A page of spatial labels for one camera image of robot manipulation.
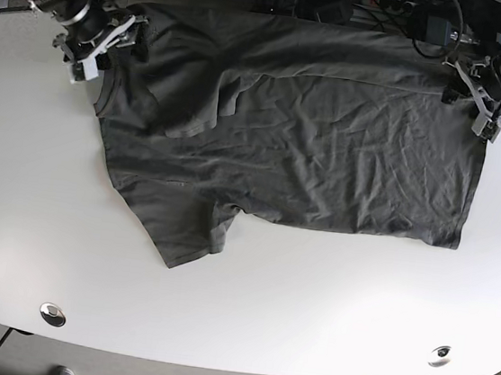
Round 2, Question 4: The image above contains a black electronics box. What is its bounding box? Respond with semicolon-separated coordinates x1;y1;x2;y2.
406;4;458;47

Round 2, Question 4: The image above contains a chrome table grommet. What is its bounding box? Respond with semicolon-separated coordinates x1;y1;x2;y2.
427;345;452;368
40;302;67;327

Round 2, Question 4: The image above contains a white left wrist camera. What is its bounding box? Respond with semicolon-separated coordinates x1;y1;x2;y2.
471;113;501;143

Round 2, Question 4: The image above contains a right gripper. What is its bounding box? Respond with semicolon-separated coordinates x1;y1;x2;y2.
27;0;149;67

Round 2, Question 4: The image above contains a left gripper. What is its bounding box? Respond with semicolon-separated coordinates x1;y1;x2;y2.
441;36;501;124

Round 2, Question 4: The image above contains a left chrome table grommet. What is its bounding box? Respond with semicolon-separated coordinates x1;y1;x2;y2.
40;302;67;327

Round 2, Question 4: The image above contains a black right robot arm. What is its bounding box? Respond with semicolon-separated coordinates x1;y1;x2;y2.
26;0;148;81

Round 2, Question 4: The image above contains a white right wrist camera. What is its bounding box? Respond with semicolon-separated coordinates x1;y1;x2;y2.
68;58;99;83

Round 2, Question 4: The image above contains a light teal T-shirt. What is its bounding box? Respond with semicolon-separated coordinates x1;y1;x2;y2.
95;3;486;267

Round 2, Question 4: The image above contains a black power adapter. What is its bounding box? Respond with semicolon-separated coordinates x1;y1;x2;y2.
295;0;353;25

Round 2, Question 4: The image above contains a right chrome table grommet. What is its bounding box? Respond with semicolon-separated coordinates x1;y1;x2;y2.
427;345;452;368

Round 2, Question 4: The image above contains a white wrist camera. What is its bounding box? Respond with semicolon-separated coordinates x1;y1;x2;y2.
68;58;99;83
471;113;501;143

